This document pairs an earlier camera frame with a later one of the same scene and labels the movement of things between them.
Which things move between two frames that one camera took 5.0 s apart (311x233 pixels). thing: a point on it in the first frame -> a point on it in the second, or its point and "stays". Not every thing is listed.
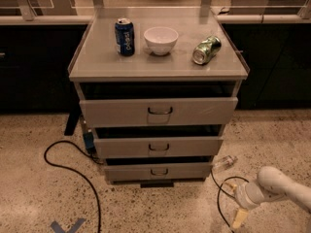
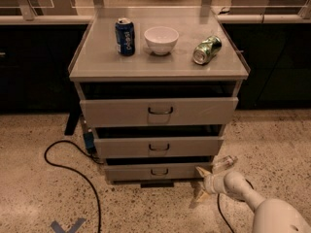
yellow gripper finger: (240, 216) -> (203, 196)
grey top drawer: (101, 112) stays
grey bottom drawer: (157, 172) stays
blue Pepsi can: (124, 35) stays
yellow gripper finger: (232, 185) -> (203, 172)
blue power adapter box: (89, 140) stays
